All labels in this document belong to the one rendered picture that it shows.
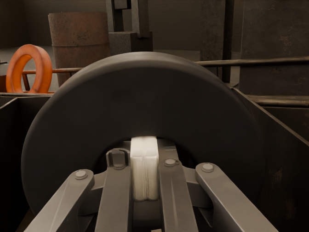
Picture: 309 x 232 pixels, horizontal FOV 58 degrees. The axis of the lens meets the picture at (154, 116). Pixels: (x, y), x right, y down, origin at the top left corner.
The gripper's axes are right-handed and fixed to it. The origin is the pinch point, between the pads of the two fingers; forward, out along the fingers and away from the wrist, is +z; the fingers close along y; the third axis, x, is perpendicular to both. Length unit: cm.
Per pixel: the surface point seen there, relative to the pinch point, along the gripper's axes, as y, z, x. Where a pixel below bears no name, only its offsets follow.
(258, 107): 10.8, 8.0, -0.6
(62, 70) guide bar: -22, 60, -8
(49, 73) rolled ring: -26, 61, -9
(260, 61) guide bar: 20.2, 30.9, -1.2
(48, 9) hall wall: -313, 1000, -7
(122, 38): -40, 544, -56
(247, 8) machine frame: 18.4, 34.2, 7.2
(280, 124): 10.8, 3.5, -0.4
